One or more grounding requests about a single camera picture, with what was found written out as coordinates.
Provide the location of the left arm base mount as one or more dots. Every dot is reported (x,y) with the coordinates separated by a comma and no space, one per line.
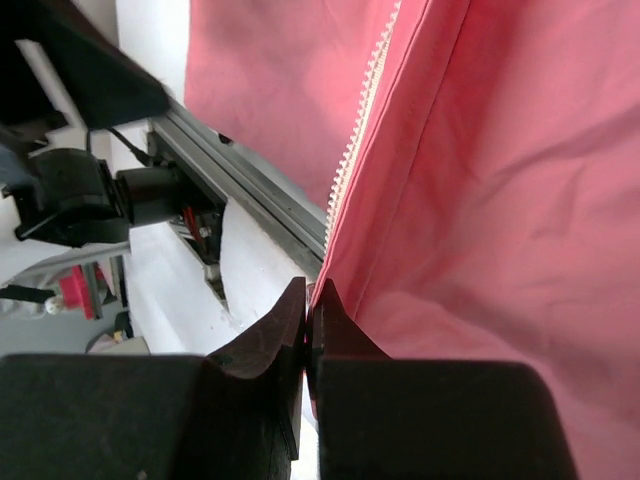
(162,190)

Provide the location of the pink gradient hooded jacket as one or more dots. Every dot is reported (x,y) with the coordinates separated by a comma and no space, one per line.
(480,162)

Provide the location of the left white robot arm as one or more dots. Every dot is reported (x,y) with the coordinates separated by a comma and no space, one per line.
(67,196)

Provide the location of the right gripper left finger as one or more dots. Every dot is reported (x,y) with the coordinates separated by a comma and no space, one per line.
(232,414)

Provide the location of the white foil-taped panel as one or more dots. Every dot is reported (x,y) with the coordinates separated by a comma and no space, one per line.
(173,306)

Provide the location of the aluminium table frame rail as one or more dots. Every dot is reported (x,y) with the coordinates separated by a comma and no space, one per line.
(224,168)

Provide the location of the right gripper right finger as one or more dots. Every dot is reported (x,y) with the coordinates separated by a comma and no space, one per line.
(386,418)

